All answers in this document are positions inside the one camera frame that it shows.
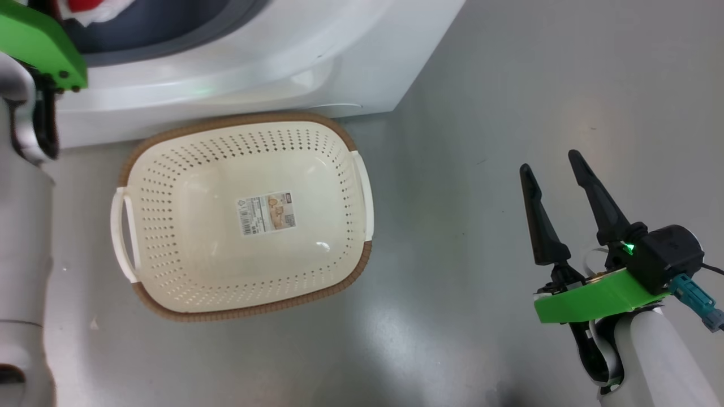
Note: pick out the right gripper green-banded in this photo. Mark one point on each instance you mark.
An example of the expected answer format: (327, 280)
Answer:
(599, 299)

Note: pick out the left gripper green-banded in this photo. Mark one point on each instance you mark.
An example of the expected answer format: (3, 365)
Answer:
(39, 45)

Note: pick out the red printed garment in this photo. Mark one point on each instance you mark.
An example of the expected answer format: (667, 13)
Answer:
(85, 5)

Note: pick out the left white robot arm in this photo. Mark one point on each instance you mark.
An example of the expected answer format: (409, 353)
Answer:
(22, 254)

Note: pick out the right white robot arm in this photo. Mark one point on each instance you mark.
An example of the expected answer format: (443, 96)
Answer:
(656, 362)

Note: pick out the grey rubber door gasket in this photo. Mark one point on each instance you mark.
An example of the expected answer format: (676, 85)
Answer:
(169, 39)

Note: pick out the white front-load washing machine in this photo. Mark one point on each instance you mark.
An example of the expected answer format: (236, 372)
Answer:
(294, 62)

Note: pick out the cream perforated laundry basket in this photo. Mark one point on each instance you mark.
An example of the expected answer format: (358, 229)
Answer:
(198, 265)

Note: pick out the basket product label sticker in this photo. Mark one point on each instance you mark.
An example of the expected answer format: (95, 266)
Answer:
(266, 213)

